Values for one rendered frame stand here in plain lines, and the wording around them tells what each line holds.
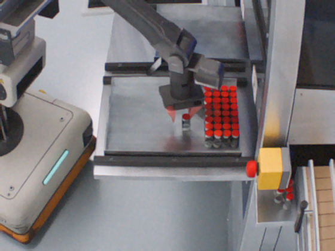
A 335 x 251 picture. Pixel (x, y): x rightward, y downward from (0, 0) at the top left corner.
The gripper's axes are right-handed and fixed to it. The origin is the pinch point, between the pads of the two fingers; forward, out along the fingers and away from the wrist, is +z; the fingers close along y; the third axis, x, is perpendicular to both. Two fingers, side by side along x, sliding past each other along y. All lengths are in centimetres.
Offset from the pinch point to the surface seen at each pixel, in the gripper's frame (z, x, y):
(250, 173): -9.3, -28.1, 8.7
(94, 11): 12, 66, -13
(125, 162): 1.8, -9.5, -16.3
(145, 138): 3.3, -1.9, -9.8
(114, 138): 3.3, 0.0, -17.4
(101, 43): 94, 138, -3
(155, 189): 92, 44, 2
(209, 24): 3.9, 38.7, 19.6
